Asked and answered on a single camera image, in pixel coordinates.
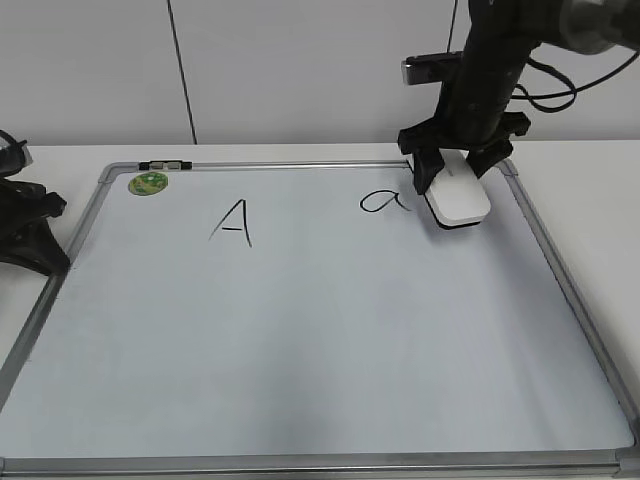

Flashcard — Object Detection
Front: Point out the black silver hanger clip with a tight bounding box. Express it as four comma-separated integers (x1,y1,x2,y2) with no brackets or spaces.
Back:
138,160,193,171

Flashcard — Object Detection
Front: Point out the white magnetic whiteboard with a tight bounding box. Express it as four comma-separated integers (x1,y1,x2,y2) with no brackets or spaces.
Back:
1,160,639,479

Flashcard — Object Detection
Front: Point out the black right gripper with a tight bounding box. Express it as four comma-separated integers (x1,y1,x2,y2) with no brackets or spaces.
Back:
397,80,530,194

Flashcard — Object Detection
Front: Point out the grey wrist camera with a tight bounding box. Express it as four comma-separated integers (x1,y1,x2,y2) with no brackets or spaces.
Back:
402,51,462,86

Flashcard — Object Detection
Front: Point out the round green magnet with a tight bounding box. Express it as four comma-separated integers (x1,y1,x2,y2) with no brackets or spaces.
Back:
128,172,169,196

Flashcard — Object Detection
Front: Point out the white whiteboard eraser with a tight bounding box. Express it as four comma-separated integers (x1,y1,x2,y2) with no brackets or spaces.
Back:
418,149,491,230

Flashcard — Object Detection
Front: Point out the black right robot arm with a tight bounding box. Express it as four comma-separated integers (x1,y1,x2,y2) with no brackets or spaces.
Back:
397,1,639,194

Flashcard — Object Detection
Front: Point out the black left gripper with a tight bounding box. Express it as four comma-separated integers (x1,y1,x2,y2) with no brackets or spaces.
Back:
1,130,70,275

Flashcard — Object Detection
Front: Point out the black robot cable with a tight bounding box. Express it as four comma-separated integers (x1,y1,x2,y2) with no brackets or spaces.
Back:
512,42,640,113

